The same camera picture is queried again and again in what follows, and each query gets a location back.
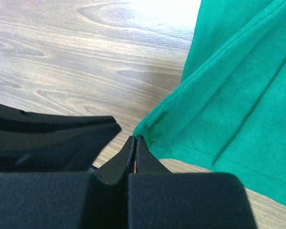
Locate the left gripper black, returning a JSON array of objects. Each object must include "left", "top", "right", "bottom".
[{"left": 0, "top": 104, "right": 121, "bottom": 172}]

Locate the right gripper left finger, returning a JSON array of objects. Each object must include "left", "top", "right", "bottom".
[{"left": 0, "top": 136, "right": 135, "bottom": 229}]

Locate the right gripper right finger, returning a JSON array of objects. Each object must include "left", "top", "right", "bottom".
[{"left": 128, "top": 137, "right": 257, "bottom": 229}]

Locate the green polo shirt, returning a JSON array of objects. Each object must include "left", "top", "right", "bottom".
[{"left": 134, "top": 0, "right": 286, "bottom": 206}]

